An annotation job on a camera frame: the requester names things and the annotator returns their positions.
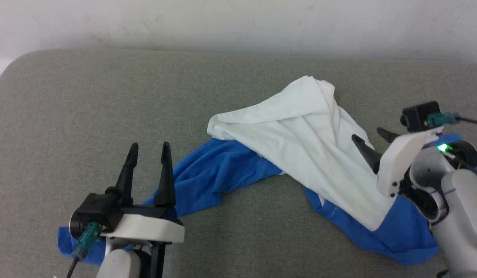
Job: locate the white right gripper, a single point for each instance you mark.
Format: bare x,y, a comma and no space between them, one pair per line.
394,166

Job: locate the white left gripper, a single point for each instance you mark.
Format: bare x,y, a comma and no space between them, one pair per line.
146,227

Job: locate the white and blue T-shirt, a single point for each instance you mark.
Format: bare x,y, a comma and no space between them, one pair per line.
300,135

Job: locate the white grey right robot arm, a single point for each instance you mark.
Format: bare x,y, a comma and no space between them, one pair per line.
462,216

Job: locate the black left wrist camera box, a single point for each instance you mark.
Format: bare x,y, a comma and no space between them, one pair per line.
93,210

